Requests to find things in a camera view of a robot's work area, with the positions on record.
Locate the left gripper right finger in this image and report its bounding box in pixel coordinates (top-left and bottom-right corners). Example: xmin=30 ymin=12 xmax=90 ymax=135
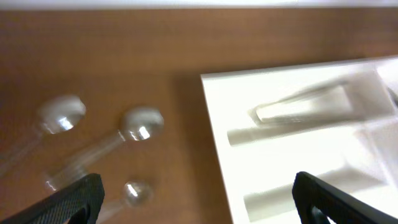
xmin=292 ymin=172 xmax=397 ymax=224

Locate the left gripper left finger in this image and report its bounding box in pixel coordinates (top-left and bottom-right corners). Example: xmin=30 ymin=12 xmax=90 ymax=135
xmin=1 ymin=173 xmax=104 ymax=224

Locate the small steel teaspoon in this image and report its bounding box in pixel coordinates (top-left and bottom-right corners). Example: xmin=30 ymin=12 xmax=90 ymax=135
xmin=96 ymin=181 xmax=153 ymax=224

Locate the large steel spoon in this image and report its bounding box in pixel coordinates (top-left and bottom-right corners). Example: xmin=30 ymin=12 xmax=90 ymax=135
xmin=45 ymin=106 xmax=164 ymax=192
xmin=1 ymin=95 xmax=86 ymax=177

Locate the white plastic cutlery tray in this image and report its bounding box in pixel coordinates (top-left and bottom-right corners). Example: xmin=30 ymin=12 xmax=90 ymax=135
xmin=201 ymin=56 xmax=397 ymax=224

